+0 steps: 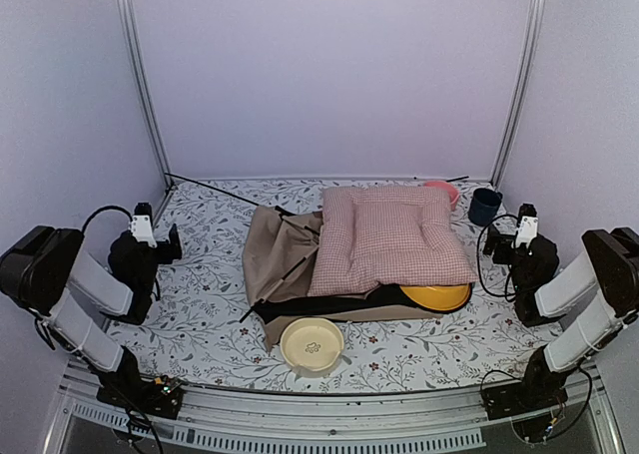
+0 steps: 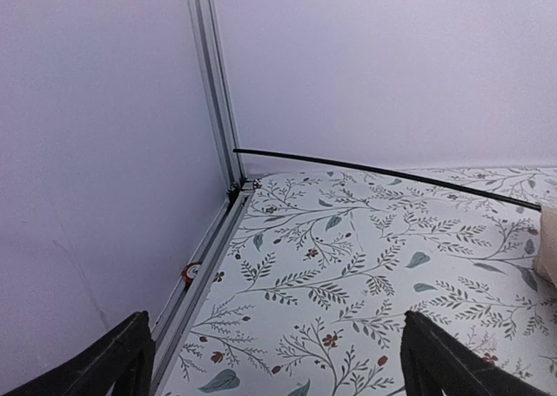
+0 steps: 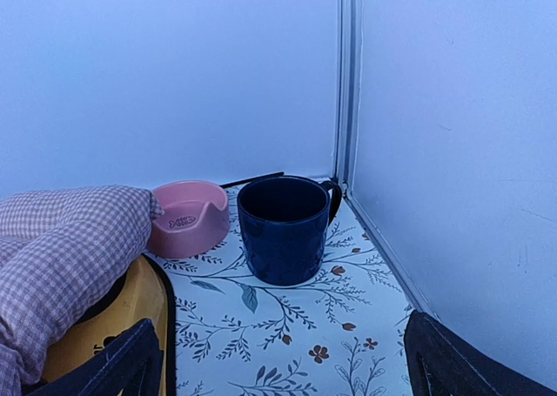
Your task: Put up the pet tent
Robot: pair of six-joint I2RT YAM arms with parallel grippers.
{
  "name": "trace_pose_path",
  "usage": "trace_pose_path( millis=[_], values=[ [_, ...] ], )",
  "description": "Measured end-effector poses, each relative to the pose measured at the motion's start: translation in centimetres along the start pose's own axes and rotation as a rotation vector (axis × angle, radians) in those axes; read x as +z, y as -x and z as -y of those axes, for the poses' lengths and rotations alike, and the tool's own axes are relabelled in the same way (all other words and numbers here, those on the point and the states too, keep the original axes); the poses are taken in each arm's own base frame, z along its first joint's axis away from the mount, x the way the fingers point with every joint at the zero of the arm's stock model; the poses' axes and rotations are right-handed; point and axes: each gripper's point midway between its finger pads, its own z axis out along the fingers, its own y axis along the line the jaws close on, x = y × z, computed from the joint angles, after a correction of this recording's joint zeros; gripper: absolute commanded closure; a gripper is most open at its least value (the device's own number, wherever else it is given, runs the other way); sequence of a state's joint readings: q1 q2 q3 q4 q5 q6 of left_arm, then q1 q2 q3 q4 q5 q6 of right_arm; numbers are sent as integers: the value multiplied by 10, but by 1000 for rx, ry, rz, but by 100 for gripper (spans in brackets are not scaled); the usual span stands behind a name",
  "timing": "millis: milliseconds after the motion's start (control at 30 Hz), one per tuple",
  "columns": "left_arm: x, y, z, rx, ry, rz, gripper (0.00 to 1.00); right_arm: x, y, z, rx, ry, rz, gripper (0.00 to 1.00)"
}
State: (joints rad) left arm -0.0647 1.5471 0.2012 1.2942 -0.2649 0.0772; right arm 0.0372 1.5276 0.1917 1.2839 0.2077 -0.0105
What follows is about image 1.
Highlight cream paw print bowl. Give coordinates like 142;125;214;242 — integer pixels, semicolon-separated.
280;317;344;378

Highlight aluminium frame post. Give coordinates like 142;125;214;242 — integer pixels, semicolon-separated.
116;0;173;190
490;0;545;188

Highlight pink bowl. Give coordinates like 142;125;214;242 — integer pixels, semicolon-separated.
424;181;460;212

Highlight yellow double bowl holder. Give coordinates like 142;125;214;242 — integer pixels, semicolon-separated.
400;284;472;313

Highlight beige pet tent fabric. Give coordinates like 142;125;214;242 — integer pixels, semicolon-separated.
242;206;441;350

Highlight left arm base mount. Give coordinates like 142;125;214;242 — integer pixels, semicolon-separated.
97;373;184;420

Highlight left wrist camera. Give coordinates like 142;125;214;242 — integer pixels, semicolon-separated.
130;202;157;248

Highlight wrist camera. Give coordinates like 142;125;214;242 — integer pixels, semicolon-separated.
513;204;538;248
130;202;157;248

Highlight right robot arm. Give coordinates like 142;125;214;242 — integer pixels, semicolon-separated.
482;222;638;410

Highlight black tent pole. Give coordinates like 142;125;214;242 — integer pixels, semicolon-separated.
164;172;260;207
242;206;322;310

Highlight pink checkered cushion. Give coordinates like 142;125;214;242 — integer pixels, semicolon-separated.
309;185;476;296

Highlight left aluminium frame post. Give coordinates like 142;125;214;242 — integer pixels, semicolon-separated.
116;0;173;190

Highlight dark blue cup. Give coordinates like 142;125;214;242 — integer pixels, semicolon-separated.
468;188;503;227

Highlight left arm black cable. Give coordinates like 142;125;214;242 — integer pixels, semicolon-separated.
81;205;135;235

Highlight front aluminium rail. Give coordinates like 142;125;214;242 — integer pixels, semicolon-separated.
43;362;625;453

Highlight floral table mat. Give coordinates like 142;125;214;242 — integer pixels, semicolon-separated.
107;179;562;394

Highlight right aluminium frame post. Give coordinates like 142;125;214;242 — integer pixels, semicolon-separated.
490;0;545;188

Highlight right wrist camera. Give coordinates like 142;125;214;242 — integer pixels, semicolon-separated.
513;204;538;248

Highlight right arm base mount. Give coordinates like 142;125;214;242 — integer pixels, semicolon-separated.
480;382;568;444

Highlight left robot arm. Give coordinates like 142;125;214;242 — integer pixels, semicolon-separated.
1;226;163;408

